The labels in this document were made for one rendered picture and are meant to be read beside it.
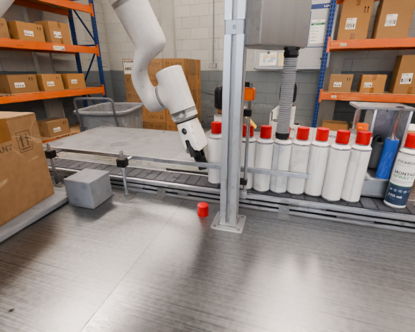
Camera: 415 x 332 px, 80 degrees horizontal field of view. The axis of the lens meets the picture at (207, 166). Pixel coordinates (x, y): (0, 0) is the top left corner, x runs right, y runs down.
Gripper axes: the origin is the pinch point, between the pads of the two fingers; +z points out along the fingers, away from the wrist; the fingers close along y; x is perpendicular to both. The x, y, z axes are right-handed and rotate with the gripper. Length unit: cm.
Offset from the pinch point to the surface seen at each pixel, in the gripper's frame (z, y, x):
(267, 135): -4.0, -2.4, -23.4
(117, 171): -5.3, -1.6, 33.2
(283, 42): -25.1, -12.1, -33.4
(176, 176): 2.6, 0.3, 11.3
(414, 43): 3, 339, -185
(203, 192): 8.5, -5.0, 0.8
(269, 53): -56, 429, -8
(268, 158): 2.7, -2.9, -22.0
